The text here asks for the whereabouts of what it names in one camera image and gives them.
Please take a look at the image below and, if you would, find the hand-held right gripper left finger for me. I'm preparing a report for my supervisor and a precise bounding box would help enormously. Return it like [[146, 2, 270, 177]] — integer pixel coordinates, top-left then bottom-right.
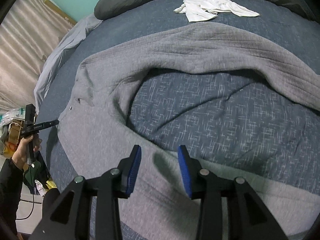
[[29, 145, 142, 240]]

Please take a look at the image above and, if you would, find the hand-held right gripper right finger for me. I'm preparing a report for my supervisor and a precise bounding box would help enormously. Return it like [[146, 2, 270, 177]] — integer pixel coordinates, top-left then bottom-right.
[[177, 145, 288, 240]]

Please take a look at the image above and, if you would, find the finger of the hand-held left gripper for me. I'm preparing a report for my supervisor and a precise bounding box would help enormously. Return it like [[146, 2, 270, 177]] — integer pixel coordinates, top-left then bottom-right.
[[34, 120, 60, 131]]

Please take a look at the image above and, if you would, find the grey sweater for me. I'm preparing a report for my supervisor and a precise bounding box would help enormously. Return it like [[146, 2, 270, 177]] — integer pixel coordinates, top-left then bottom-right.
[[56, 21, 320, 240]]

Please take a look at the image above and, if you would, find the person's left forearm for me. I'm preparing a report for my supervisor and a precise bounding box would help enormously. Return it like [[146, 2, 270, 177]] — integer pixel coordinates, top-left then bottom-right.
[[0, 157, 25, 234]]

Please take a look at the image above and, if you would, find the person's left hand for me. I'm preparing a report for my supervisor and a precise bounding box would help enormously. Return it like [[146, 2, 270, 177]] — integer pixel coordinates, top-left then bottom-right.
[[11, 136, 42, 167]]

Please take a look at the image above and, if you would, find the cardboard box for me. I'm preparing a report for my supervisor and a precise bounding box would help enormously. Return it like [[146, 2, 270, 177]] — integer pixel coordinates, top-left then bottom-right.
[[7, 122, 26, 143]]

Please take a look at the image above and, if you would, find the beige curtain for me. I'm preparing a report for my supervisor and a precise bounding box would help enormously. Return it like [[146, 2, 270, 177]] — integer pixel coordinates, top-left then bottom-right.
[[0, 0, 77, 115]]

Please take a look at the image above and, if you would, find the bed with blue sheet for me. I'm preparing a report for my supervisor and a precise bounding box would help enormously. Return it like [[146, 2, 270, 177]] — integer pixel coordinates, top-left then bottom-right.
[[37, 0, 320, 240]]

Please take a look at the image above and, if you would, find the light grey blanket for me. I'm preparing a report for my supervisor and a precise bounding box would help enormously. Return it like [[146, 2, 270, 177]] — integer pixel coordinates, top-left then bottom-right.
[[33, 14, 103, 110]]

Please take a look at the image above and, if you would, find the dark grey long pillow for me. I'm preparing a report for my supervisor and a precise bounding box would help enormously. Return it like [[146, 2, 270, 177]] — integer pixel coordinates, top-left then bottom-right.
[[94, 0, 315, 20]]

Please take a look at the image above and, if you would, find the white shirt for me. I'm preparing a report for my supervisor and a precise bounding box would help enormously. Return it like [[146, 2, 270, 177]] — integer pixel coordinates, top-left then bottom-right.
[[173, 0, 261, 22]]

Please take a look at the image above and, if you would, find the black cable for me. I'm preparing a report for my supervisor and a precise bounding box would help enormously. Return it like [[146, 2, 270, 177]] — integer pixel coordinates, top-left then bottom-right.
[[15, 186, 35, 221]]

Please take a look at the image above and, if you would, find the wooden frame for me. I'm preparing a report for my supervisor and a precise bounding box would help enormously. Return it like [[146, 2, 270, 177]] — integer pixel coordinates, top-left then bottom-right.
[[44, 0, 78, 27]]

